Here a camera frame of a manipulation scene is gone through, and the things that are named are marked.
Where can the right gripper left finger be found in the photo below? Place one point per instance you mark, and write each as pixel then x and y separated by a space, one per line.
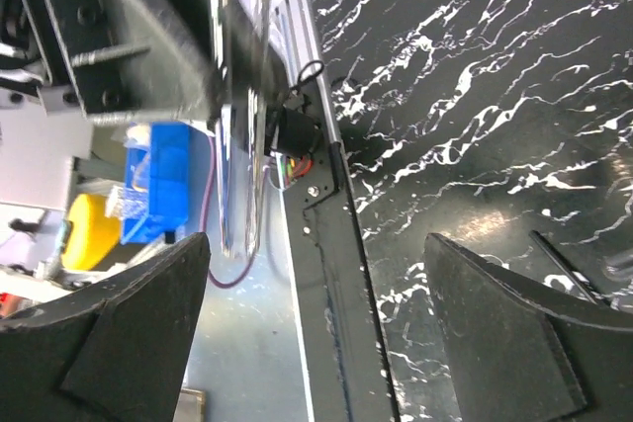
pixel 114 351

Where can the glass test tube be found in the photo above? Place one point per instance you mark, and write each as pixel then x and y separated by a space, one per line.
pixel 257 110

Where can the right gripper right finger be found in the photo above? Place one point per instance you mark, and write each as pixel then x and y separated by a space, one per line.
pixel 521 351

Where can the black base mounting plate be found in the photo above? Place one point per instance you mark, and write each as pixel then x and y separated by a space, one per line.
pixel 347 373

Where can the yellow round object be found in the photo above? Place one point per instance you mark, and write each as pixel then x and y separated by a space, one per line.
pixel 92 234

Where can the blue storage bin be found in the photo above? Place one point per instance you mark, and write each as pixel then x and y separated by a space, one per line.
pixel 156 186

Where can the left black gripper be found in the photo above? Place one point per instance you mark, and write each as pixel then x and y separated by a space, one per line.
pixel 137 61

